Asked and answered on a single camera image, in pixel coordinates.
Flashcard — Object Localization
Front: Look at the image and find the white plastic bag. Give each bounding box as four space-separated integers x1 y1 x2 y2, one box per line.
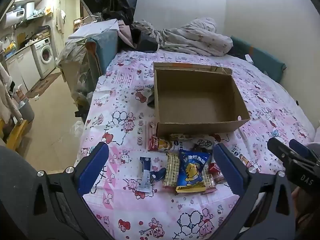
70 120 87 137

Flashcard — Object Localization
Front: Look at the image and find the hanging white towel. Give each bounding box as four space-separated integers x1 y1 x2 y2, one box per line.
55 8 67 33

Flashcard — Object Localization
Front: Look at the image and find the red and white snack packet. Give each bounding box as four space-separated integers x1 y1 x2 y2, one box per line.
148 135 176 152

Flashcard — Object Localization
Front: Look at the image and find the blue and white snack packet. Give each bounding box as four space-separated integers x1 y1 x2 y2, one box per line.
136 157 152 193

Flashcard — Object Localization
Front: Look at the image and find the crumpled pale printed quilt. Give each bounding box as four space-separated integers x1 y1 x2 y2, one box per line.
132 17 234 57

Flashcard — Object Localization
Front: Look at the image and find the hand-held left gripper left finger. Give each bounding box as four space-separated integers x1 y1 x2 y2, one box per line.
32 142 110 240

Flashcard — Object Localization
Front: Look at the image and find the pale hanging cloth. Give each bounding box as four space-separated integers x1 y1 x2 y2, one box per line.
0 62 23 123

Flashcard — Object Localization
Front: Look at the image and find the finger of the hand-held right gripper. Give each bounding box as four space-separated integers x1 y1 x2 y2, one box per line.
289 139 318 159
267 137 297 162

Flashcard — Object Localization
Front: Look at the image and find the blue snack packet yellow cartoon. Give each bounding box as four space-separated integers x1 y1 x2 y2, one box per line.
175 149 213 194

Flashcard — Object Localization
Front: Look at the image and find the pink cartoon printed bed sheet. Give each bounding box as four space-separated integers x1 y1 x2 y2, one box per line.
81 49 317 240

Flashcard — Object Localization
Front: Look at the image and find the white kitchen cabinet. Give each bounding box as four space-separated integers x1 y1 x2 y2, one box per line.
5 46 40 93

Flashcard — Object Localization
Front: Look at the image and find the white rice cracker packet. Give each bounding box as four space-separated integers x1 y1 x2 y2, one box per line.
231 144 253 168
194 134 217 148

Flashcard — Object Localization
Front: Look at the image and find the grey dark small object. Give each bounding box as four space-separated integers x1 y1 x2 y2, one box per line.
146 87 157 109

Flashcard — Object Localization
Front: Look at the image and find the pink cloth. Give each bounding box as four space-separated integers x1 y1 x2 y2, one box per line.
117 21 137 49

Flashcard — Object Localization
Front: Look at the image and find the teal pillow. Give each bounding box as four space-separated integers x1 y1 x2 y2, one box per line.
229 35 287 85

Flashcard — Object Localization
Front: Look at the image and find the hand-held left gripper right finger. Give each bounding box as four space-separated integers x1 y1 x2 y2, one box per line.
212 143 292 240

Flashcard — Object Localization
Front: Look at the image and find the white board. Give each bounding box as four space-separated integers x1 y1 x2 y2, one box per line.
69 19 120 39

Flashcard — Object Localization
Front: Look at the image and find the dark brown snack packet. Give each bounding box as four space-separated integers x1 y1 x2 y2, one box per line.
192 144 213 155

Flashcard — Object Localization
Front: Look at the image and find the small blue snack packet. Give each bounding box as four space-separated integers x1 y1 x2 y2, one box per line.
150 167 167 182

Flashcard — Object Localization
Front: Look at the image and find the dark cloth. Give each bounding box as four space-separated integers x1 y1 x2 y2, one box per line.
136 29 160 53

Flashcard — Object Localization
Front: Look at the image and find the yellow stool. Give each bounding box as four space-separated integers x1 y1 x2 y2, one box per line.
0 119 29 152

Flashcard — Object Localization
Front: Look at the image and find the teal sofa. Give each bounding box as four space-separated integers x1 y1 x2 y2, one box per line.
85 29 119 76

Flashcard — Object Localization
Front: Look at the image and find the white washing machine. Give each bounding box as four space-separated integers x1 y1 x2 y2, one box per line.
34 37 57 80

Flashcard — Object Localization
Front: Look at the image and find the brown doormat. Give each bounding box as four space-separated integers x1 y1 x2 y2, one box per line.
25 72 62 99

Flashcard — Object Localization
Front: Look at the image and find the grey bucket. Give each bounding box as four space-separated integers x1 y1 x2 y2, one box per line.
17 97 35 122

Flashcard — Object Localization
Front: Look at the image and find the yellow checkered snack packet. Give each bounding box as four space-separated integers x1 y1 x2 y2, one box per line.
162 153 181 189

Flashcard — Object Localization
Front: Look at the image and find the white water heater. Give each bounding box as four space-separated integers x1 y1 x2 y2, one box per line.
5 7 27 29

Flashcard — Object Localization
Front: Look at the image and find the brown cardboard box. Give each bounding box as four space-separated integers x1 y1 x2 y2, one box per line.
153 62 251 137

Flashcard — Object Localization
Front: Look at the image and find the plastic covered furniture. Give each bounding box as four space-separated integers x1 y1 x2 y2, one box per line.
56 39 101 106

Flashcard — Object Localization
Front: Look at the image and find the pink clear snack packet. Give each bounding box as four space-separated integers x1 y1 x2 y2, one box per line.
204 167 218 193

